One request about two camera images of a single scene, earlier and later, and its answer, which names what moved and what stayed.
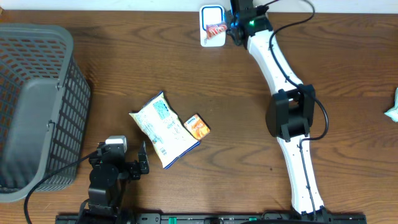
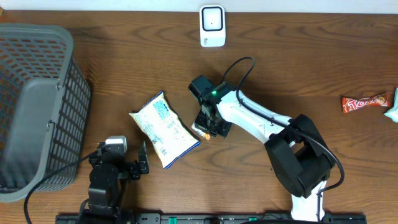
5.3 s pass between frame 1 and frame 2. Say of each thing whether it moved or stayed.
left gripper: stayed
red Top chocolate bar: moved
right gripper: moved
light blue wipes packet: stayed
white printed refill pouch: stayed
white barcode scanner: stayed
